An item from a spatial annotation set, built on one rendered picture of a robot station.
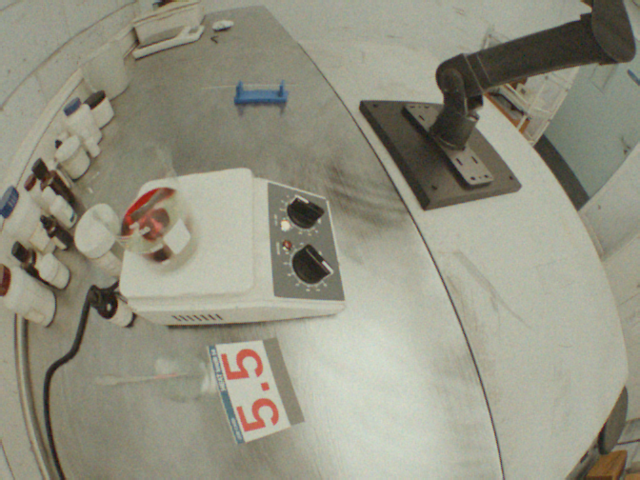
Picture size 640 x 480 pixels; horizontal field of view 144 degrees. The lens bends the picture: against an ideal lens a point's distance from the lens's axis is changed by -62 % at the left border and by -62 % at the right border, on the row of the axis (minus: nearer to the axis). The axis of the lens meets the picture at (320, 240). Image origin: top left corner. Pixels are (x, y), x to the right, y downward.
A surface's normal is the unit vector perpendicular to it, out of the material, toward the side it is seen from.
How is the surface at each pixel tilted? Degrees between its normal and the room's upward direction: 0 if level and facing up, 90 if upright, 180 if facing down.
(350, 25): 90
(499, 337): 0
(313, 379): 0
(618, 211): 90
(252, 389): 40
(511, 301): 0
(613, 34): 89
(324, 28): 90
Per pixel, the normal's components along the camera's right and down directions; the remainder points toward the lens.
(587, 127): -0.95, 0.22
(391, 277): 0.08, -0.49
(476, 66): -0.80, 0.46
